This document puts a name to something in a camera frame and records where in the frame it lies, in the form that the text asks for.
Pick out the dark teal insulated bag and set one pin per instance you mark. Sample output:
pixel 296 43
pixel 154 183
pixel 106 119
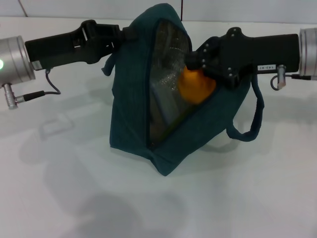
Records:
pixel 128 99

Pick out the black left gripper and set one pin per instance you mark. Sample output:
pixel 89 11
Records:
pixel 69 47

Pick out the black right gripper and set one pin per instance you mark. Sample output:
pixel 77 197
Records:
pixel 267 52

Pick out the orange pear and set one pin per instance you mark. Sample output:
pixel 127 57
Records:
pixel 195 86

